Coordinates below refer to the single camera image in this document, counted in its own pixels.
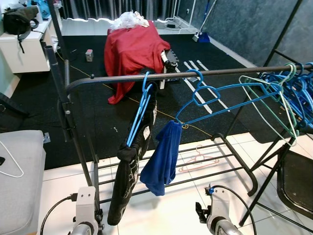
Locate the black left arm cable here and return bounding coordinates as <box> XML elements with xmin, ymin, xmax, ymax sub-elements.
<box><xmin>39</xmin><ymin>193</ymin><xmax>79</xmax><ymax>235</ymax></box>

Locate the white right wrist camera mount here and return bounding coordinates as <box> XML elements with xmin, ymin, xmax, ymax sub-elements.
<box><xmin>208</xmin><ymin>186</ymin><xmax>231</xmax><ymax>223</ymax></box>

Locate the white plastic bag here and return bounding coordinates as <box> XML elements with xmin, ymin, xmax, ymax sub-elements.
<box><xmin>110</xmin><ymin>11</ymin><xmax>150</xmax><ymax>30</ymax></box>

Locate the black folding chair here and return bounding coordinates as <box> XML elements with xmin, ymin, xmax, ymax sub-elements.
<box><xmin>252</xmin><ymin>132</ymin><xmax>313</xmax><ymax>233</ymax></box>

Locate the pale green plastic hanger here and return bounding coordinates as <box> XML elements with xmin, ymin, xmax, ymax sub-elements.
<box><xmin>240</xmin><ymin>64</ymin><xmax>300</xmax><ymax>142</ymax></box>

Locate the blue mop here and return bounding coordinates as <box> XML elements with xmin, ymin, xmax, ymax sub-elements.
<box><xmin>192</xmin><ymin>0</ymin><xmax>219</xmax><ymax>44</ymax></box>

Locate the black printed garment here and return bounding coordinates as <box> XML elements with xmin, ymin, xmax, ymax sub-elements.
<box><xmin>107</xmin><ymin>86</ymin><xmax>158</xmax><ymax>227</ymax></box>

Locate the red cloth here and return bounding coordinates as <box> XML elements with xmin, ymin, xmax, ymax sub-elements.
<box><xmin>104</xmin><ymin>22</ymin><xmax>172</xmax><ymax>105</ymax></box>

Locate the black exercise machine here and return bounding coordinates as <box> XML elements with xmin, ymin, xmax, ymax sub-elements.
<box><xmin>159</xmin><ymin>47</ymin><xmax>180</xmax><ymax>81</ymax></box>

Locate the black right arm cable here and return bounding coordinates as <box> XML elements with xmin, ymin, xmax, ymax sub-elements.
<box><xmin>208</xmin><ymin>184</ymin><xmax>258</xmax><ymax>235</ymax></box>

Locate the black metal clothes rack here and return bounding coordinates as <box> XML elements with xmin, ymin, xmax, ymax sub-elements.
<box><xmin>42</xmin><ymin>0</ymin><xmax>313</xmax><ymax>231</ymax></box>

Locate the pink hanger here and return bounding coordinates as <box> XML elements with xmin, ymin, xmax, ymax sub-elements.
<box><xmin>177</xmin><ymin>145</ymin><xmax>221</xmax><ymax>173</ymax></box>

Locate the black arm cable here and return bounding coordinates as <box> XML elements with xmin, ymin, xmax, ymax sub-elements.
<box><xmin>39</xmin><ymin>193</ymin><xmax>79</xmax><ymax>235</ymax></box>
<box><xmin>208</xmin><ymin>184</ymin><xmax>258</xmax><ymax>235</ymax></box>

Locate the black floor carpet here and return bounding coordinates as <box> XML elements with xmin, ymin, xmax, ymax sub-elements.
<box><xmin>0</xmin><ymin>32</ymin><xmax>313</xmax><ymax>171</ymax></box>

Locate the royal blue garment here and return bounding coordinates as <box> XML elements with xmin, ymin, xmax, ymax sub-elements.
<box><xmin>140</xmin><ymin>120</ymin><xmax>183</xmax><ymax>196</ymax></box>

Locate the white wire hanger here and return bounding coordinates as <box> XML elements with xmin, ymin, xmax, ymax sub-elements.
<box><xmin>0</xmin><ymin>140</ymin><xmax>24</xmax><ymax>178</ymax></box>

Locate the white cabinet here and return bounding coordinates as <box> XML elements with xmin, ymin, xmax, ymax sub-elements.
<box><xmin>0</xmin><ymin>10</ymin><xmax>58</xmax><ymax>74</ymax></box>

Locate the black bag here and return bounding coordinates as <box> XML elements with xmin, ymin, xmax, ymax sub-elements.
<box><xmin>2</xmin><ymin>5</ymin><xmax>41</xmax><ymax>53</ymax></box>

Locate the grey upholstered ottoman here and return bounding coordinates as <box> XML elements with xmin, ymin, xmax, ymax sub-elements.
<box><xmin>0</xmin><ymin>130</ymin><xmax>46</xmax><ymax>235</ymax></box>

